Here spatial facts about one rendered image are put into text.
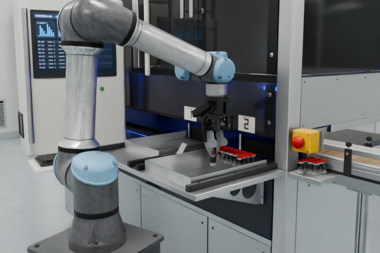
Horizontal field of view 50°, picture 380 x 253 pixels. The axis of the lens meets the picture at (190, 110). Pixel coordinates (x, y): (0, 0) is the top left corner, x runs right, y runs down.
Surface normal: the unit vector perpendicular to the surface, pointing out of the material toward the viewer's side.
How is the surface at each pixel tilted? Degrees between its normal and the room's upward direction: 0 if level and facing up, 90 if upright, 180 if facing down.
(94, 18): 90
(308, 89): 90
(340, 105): 90
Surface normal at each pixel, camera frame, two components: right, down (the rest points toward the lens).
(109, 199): 0.72, 0.10
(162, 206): -0.78, 0.09
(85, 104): 0.53, 0.12
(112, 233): 0.68, -0.20
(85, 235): -0.15, -0.16
